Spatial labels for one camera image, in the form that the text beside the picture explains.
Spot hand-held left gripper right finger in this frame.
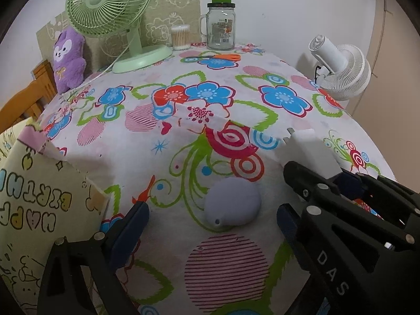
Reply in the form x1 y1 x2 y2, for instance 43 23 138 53
276 203 297 246

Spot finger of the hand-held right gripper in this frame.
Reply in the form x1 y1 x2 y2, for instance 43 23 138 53
283 161 407 253
335 169 420 230

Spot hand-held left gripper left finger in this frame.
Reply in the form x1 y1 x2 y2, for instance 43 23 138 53
37 201 151 315

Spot white block power adapter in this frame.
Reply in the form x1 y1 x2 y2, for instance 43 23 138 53
282 127 343 179

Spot white round case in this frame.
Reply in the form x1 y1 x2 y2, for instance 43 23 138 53
203 178 262 232

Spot yellow printed box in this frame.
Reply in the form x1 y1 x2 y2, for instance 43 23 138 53
0 120 110 315

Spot white standing fan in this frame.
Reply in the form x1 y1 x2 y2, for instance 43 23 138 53
308 34 372 102

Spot floral tablecloth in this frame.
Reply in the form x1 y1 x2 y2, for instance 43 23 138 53
20 42 399 315

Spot beige door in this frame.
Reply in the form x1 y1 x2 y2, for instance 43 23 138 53
348 0 420 184

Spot orange scissors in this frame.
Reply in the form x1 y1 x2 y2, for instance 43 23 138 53
210 53 242 62

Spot wooden bed headboard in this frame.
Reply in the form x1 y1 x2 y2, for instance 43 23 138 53
0 61 58 135

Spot purple plush toy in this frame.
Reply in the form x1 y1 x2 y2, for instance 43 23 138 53
52 28 86 94

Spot glass jar with green lid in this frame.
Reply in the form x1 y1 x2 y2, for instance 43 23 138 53
200 0 236 51

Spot cotton swab container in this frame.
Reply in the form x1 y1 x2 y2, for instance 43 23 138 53
171 24 191 51

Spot green desk fan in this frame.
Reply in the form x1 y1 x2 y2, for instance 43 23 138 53
66 0 173 74

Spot beige patterned board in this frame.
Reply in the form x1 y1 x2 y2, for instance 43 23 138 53
35 0 201 73

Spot white fan cable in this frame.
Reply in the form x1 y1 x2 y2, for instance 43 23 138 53
62 44 132 96

